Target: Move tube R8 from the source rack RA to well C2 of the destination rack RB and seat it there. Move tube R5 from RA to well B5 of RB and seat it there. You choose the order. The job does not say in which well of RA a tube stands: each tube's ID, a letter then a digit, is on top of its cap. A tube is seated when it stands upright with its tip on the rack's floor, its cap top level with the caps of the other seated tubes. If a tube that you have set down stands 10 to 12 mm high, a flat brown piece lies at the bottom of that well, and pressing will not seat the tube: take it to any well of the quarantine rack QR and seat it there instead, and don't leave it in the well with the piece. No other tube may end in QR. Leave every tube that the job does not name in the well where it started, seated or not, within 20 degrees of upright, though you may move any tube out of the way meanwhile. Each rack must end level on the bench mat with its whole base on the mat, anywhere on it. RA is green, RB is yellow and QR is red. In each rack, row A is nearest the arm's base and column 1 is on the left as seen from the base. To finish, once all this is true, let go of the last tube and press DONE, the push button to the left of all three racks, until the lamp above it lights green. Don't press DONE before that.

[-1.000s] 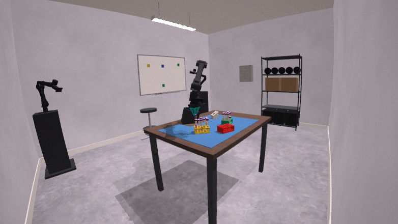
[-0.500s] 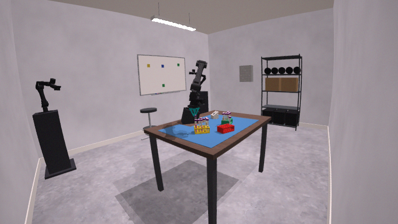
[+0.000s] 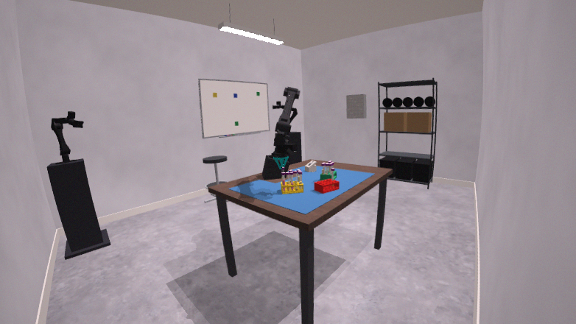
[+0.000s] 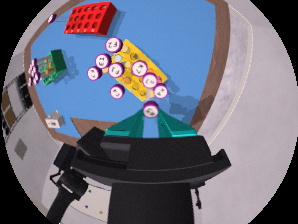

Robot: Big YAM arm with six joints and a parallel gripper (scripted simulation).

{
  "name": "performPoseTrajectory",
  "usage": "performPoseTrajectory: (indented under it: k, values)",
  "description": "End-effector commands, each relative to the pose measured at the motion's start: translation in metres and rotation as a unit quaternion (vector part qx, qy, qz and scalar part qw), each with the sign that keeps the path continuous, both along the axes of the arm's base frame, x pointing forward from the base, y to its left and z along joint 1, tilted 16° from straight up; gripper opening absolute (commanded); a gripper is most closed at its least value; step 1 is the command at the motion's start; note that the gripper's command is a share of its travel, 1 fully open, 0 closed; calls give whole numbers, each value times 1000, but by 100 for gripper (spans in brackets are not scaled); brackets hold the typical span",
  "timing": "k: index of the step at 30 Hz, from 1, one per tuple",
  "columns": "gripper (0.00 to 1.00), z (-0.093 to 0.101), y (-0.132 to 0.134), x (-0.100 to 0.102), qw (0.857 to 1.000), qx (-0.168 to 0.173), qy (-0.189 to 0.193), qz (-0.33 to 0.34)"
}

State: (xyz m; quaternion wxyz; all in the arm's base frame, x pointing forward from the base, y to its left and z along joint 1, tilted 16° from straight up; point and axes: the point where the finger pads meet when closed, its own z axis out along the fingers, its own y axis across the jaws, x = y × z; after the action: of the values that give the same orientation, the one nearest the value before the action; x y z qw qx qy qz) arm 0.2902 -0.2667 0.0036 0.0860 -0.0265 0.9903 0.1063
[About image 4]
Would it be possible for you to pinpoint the red rack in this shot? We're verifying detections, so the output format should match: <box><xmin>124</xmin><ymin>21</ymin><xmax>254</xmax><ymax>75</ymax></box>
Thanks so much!
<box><xmin>64</xmin><ymin>2</ymin><xmax>117</xmax><ymax>36</ymax></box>

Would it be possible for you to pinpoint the blue bench mat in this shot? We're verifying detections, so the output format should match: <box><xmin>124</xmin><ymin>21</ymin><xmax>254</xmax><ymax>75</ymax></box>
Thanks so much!
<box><xmin>31</xmin><ymin>0</ymin><xmax>216</xmax><ymax>138</ymax></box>

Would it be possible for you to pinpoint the green tube rack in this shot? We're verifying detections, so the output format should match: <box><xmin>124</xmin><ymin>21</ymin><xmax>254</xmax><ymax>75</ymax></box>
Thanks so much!
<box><xmin>43</xmin><ymin>49</ymin><xmax>67</xmax><ymax>86</ymax></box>

